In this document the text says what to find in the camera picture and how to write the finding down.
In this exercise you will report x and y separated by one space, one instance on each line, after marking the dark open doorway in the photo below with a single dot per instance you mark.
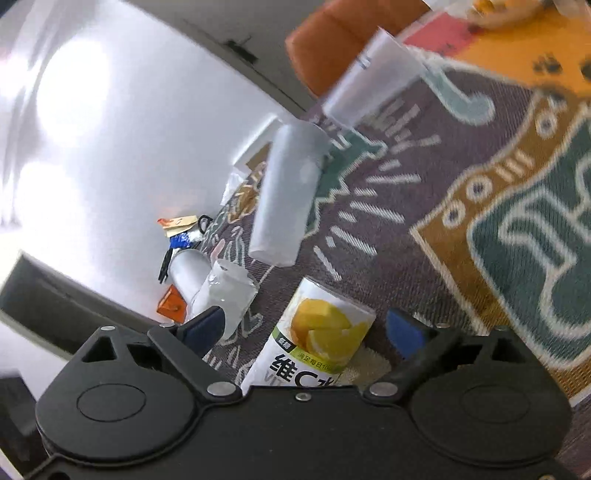
58 310

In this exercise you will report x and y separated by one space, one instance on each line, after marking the clear bottle white label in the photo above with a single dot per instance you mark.
229 286

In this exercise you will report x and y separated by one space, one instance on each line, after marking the pile of bags clutter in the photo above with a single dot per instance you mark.
186 232

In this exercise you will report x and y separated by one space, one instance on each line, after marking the tall frosted grey cup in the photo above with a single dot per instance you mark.
290 180

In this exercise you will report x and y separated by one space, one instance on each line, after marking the white translucent plastic cup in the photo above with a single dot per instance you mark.
385 67

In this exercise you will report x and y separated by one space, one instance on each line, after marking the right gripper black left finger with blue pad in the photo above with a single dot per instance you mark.
183 348

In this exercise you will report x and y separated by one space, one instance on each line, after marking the lemon label plastic bottle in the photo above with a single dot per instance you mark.
314 340

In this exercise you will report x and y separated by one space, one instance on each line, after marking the patterned woven purple tablecloth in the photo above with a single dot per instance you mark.
465 200

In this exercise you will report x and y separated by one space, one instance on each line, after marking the orange cat print mat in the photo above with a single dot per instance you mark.
552 47

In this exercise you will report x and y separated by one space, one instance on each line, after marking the orange leather chair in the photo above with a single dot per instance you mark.
323 46

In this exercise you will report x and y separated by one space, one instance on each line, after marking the frosted grey upright cup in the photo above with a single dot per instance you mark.
187 271

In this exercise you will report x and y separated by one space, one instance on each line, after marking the bowl of oranges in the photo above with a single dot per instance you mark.
491 15

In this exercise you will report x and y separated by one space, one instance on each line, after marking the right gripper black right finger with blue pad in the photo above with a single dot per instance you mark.
425 351

